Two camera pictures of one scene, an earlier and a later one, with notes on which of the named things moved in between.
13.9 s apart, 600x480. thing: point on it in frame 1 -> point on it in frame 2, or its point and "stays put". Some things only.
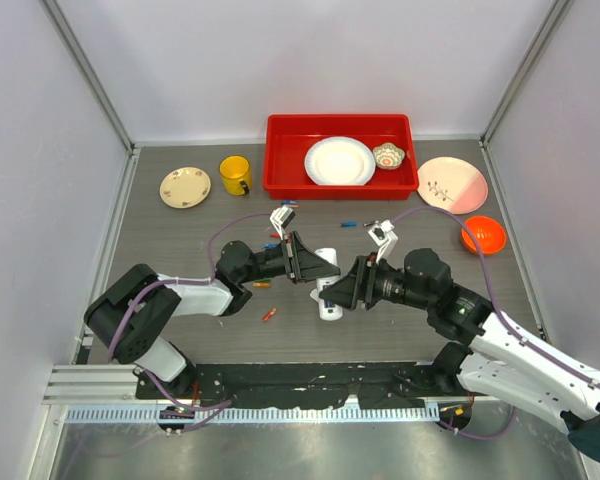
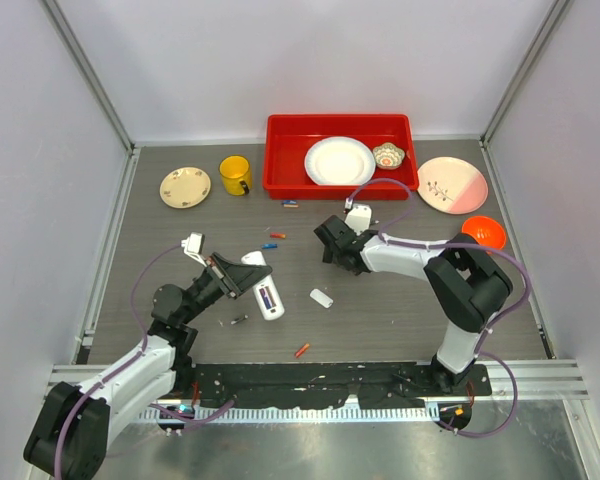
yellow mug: x=235 y=171 stays put
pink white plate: x=451 y=185 stays put
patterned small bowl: x=387 y=156 stays put
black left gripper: x=302 y=264 -> x=233 y=278
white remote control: x=328 y=311 -> x=268 y=297
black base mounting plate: x=430 y=383 stays put
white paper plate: x=339 y=161 stays put
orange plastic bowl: x=488 y=233 stays put
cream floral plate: x=185 y=187 stays put
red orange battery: x=269 y=314 -> x=301 y=350
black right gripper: x=358 y=284 -> x=329 y=256
